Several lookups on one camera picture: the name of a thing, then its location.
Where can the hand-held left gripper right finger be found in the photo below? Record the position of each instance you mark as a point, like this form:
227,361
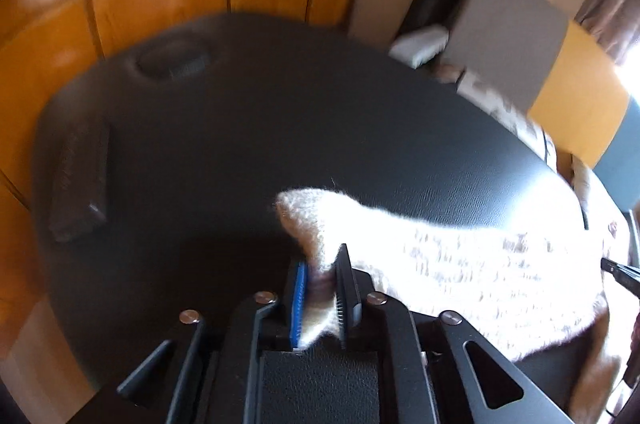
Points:
345,299

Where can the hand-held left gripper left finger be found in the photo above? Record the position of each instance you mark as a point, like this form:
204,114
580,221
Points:
300,299

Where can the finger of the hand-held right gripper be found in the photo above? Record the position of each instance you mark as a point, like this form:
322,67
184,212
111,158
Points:
622,273

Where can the cream knitted sweater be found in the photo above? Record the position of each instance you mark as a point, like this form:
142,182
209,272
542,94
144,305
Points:
450,264

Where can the blue back cushion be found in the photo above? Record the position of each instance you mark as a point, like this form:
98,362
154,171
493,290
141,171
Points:
622,159

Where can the black leather bed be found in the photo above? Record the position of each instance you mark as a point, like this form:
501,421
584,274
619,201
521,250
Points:
250,129

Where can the geometric patterned pillow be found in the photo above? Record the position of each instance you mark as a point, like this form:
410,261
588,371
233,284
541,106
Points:
490,99

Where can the black rectangular block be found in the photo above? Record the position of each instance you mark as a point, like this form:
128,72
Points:
80,184

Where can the beige curtain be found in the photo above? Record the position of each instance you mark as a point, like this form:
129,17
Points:
612,9

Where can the white curved armrest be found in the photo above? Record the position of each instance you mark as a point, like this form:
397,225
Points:
417,44

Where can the grey back cushion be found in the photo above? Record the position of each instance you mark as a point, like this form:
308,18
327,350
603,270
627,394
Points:
500,29

